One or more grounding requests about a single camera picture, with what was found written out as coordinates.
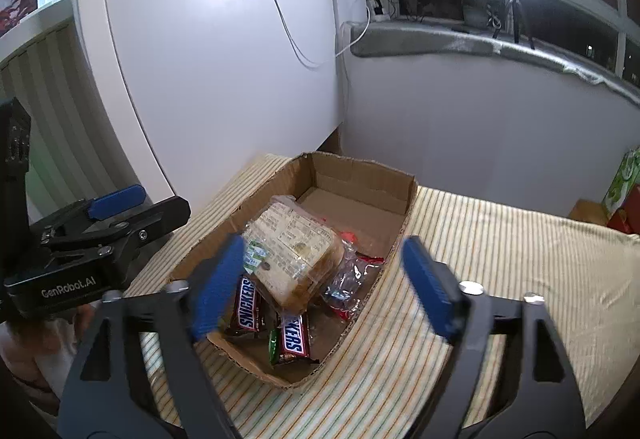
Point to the black tripod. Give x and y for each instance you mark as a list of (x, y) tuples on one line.
[(515, 9)]

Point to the white wardrobe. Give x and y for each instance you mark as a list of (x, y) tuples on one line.
[(200, 69)]

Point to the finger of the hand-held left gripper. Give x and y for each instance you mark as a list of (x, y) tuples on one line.
[(117, 201), (150, 221)]

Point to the person's left forearm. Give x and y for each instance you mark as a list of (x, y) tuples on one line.
[(57, 364)]

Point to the white power strip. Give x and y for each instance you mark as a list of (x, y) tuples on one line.
[(376, 8)]

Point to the large red clear snack packet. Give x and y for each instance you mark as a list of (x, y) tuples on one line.
[(350, 284)]

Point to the potted plant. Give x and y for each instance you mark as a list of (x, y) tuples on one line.
[(474, 6)]

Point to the green white snack packet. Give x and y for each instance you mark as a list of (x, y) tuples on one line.
[(256, 256)]

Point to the clear bag of bread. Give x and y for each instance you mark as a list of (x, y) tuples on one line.
[(295, 249)]

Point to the small red clear snack packet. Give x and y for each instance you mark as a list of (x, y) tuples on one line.
[(351, 238)]

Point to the brown chocolate bar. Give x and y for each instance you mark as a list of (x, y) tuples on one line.
[(294, 336), (245, 306)]

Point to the person's left hand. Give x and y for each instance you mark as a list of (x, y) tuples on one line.
[(22, 349)]

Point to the grey window sill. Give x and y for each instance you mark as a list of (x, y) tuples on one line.
[(450, 44)]

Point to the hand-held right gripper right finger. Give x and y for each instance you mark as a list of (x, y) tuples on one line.
[(430, 289)]

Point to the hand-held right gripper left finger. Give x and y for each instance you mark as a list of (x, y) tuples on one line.
[(220, 284)]

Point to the cardboard box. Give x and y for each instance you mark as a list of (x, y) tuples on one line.
[(350, 189)]

